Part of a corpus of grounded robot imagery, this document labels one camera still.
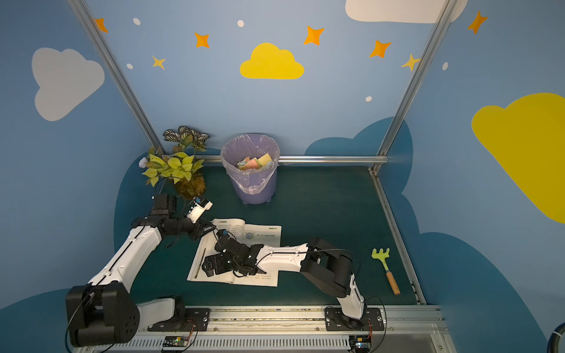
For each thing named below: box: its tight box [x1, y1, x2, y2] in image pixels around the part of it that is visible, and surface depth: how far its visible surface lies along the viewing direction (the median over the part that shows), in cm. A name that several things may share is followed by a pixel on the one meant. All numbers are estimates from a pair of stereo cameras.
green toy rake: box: [371, 247, 401, 295], surface depth 86 cm
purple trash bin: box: [220, 133, 280, 205], surface depth 97 cm
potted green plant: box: [138, 126, 210, 200], surface depth 92 cm
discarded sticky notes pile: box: [236, 152, 273, 170], surface depth 105 cm
